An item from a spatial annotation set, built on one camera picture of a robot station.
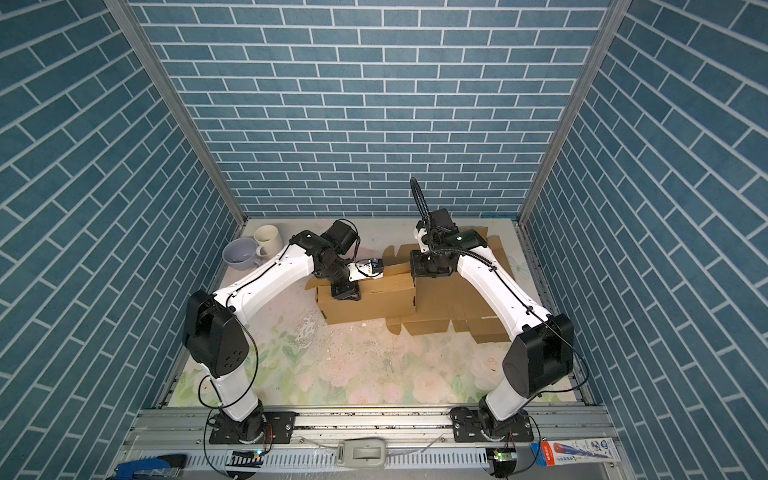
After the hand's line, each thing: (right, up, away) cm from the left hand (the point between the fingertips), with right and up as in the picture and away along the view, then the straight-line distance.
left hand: (357, 288), depth 85 cm
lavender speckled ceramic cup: (-44, +9, +20) cm, 49 cm away
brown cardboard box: (+10, -1, -2) cm, 11 cm away
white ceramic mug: (-33, +14, +17) cm, 40 cm away
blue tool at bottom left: (-41, -38, -18) cm, 59 cm away
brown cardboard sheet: (+29, -5, +12) cm, 31 cm away
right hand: (+15, +7, -3) cm, 17 cm away
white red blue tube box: (+55, -37, -15) cm, 68 cm away
